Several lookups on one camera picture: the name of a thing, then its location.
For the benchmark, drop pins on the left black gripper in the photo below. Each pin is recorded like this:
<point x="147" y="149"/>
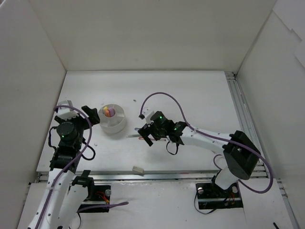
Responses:
<point x="77" y="120"/>

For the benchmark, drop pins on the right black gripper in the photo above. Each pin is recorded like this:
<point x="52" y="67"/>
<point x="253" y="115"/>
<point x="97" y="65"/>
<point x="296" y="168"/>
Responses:
<point x="147" y="130"/>

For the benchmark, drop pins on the green-grey pen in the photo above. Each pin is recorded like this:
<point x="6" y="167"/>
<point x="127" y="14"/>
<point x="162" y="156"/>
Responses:
<point x="133" y="136"/>

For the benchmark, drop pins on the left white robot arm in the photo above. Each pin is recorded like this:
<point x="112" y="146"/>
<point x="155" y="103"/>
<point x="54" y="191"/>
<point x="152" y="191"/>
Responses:
<point x="65" y="191"/>

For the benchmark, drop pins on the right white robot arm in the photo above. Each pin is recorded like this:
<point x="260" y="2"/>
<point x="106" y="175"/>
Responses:
<point x="240" y="154"/>

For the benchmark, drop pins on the red gel pen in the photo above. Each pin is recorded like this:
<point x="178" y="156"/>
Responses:
<point x="162" y="140"/>

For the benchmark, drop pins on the white round divided container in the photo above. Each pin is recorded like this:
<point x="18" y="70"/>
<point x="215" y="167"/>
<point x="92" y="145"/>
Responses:
<point x="115" y="124"/>

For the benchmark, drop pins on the white eraser block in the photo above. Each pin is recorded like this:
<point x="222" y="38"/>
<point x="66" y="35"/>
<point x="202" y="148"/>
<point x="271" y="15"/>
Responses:
<point x="138" y="169"/>

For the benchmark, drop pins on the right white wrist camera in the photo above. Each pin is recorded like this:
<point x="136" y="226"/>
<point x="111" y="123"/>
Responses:
<point x="146" y="114"/>

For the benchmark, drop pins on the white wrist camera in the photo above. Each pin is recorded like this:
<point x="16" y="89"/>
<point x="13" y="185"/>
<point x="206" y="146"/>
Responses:
<point x="146" y="114"/>
<point x="64" y="111"/>

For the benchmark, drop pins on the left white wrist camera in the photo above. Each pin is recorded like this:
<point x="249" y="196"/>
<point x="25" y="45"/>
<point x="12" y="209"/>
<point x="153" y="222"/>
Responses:
<point x="64" y="111"/>

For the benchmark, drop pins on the front aluminium rail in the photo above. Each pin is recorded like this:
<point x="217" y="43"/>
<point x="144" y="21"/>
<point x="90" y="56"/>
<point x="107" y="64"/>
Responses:
<point x="180" y="175"/>

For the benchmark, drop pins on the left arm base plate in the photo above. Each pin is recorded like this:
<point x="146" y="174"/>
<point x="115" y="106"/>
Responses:
<point x="100" y="196"/>

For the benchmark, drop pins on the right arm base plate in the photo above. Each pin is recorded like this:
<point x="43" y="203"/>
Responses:
<point x="209" y="197"/>

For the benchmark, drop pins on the aluminium table rail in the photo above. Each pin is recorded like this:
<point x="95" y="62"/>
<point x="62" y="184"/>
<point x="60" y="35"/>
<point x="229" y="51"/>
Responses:
<point x="248" y="127"/>

